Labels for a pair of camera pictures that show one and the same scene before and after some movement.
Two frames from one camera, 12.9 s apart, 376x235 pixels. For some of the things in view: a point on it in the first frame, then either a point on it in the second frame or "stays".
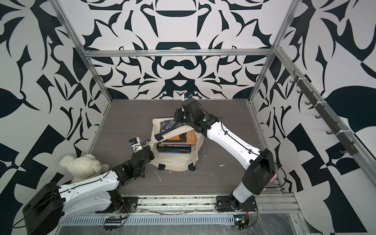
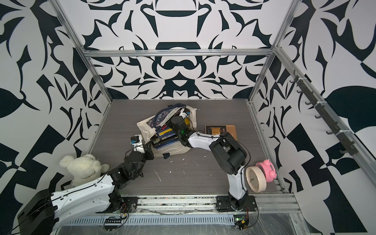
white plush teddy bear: [83, 167] stays
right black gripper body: [181, 115] -> [172, 121]
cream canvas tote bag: [173, 161] -> [147, 127]
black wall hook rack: [314, 99] stays
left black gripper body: [147, 150] stays
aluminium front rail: [276, 205] stays
